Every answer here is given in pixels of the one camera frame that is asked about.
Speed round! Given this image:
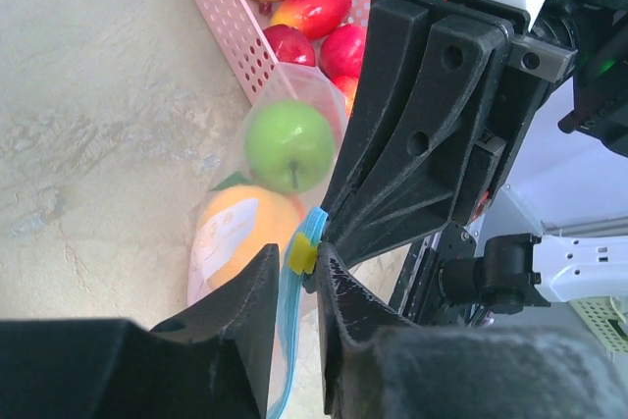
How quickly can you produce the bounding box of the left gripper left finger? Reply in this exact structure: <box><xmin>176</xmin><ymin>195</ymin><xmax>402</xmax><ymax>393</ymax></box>
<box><xmin>1</xmin><ymin>244</ymin><xmax>280</xmax><ymax>418</ymax></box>

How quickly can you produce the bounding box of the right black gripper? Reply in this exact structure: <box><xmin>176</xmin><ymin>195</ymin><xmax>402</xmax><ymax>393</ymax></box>
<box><xmin>322</xmin><ymin>0</ymin><xmax>579</xmax><ymax>262</ymax></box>

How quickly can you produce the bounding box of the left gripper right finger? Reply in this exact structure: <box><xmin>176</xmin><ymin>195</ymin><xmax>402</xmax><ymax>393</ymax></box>
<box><xmin>315</xmin><ymin>243</ymin><xmax>627</xmax><ymax>418</ymax></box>

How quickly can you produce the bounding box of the red fake apple three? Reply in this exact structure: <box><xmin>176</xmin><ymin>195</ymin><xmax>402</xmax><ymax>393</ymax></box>
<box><xmin>319</xmin><ymin>24</ymin><xmax>366</xmax><ymax>79</ymax></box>

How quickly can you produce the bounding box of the red yellow fake apple four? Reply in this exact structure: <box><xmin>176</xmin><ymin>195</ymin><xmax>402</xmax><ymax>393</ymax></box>
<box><xmin>269</xmin><ymin>0</ymin><xmax>352</xmax><ymax>40</ymax></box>

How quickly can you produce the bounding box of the red fake apple two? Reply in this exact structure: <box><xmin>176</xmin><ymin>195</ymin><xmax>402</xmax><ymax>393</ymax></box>
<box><xmin>263</xmin><ymin>25</ymin><xmax>316</xmax><ymax>67</ymax></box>

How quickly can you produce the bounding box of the zip bag of mixed fruit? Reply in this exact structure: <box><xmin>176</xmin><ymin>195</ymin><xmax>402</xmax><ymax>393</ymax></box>
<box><xmin>187</xmin><ymin>63</ymin><xmax>347</xmax><ymax>418</ymax></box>

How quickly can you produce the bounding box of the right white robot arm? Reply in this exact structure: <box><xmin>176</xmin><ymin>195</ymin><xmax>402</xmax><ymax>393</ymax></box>
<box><xmin>323</xmin><ymin>0</ymin><xmax>627</xmax><ymax>325</ymax></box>

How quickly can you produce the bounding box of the red fake apple five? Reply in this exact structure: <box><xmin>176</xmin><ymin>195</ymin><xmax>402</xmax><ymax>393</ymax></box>
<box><xmin>332</xmin><ymin>76</ymin><xmax>359</xmax><ymax>118</ymax></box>

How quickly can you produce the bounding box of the green perforated basket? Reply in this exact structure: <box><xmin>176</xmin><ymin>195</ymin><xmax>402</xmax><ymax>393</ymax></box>
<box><xmin>569</xmin><ymin>296</ymin><xmax>627</xmax><ymax>354</ymax></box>

